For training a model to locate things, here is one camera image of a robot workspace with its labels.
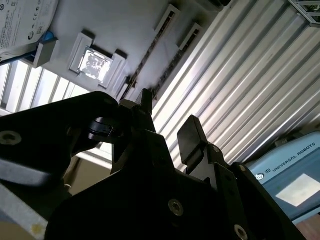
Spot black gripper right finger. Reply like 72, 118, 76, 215
176, 114, 300, 240

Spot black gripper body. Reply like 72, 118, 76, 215
46, 162, 241, 240

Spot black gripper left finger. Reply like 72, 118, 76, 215
0, 88, 190, 235

